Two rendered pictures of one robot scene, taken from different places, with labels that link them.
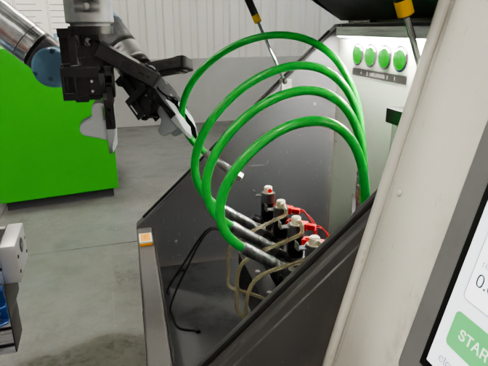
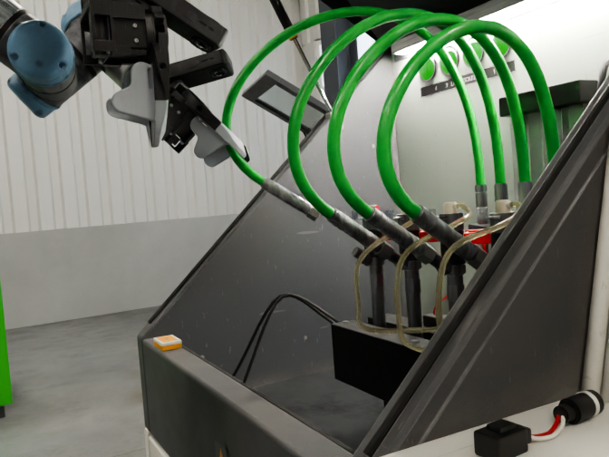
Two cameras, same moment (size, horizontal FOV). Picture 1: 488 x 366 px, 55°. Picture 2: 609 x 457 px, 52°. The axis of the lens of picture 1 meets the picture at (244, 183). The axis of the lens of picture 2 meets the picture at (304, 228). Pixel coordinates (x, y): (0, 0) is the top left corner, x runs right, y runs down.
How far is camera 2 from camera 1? 0.37 m
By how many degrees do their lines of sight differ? 20
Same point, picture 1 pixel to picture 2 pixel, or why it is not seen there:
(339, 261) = (584, 179)
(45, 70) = (31, 51)
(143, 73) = (205, 24)
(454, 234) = not seen: outside the picture
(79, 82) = (116, 25)
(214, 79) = (137, 250)
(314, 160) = not seen: hidden behind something
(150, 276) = (205, 370)
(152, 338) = (265, 418)
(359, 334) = not seen: outside the picture
